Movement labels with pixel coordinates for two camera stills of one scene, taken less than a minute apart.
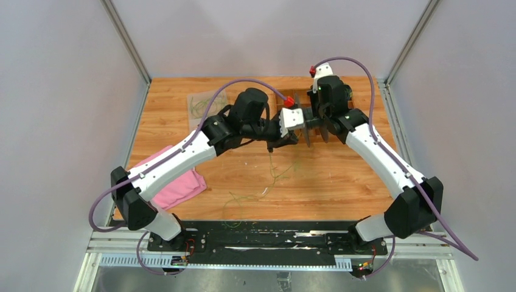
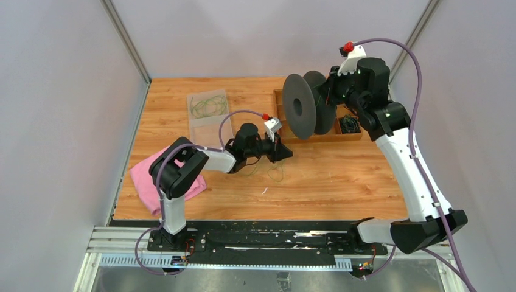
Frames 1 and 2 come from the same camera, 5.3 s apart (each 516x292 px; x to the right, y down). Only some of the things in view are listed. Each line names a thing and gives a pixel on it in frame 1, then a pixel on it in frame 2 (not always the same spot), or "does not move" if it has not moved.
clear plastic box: [199, 104] does not move
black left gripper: [291, 139] -> [278, 152]
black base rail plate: [302, 237] does not move
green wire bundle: [249, 198] -> [275, 171]
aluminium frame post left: [126, 37] does not move
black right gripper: [313, 96] -> [333, 79]
